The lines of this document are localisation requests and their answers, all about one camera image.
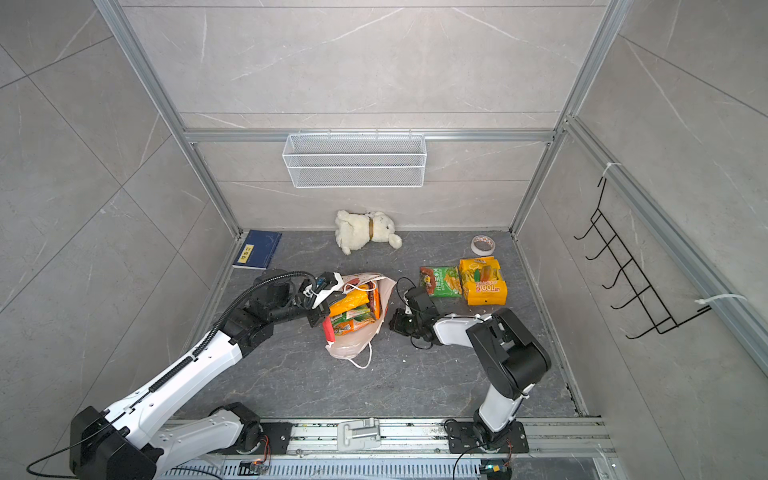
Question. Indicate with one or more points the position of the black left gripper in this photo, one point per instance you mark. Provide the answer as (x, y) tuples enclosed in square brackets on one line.
[(319, 313)]

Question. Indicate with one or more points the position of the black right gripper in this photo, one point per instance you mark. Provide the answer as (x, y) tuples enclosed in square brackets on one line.
[(396, 322)]

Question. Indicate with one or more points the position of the green corn chip bag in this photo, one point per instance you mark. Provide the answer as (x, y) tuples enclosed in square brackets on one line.
[(441, 282)]

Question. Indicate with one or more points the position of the strawberry print paper bag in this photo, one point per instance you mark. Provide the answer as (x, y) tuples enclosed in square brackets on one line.
[(356, 347)]

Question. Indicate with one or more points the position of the large yellow snack bag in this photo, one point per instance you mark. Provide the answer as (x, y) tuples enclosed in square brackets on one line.
[(482, 281)]

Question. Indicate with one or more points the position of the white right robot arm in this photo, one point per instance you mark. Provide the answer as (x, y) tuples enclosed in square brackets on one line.
[(513, 360)]

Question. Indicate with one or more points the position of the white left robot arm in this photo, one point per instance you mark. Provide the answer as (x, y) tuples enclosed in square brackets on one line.
[(130, 438)]

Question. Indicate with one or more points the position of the orange yellow snack bag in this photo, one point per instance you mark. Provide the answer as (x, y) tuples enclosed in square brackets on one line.
[(352, 300)]

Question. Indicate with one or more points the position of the white plush bear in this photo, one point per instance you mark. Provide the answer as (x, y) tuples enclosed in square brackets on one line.
[(354, 231)]

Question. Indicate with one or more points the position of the white tape roll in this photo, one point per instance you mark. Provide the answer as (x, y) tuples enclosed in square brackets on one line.
[(482, 245)]

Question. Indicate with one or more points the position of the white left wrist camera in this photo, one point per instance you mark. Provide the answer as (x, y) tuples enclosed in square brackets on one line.
[(323, 287)]

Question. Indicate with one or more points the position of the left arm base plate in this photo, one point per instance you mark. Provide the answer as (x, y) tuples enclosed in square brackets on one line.
[(272, 437)]

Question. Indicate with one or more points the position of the grey rail bracket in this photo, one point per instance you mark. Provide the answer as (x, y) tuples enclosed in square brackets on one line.
[(358, 435)]

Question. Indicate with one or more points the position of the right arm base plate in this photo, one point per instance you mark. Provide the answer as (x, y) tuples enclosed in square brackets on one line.
[(466, 437)]

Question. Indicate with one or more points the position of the white wire mesh basket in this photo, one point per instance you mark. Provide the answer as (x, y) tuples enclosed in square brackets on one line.
[(355, 160)]

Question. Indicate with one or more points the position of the black wire hook rack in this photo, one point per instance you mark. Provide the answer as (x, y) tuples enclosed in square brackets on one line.
[(629, 271)]

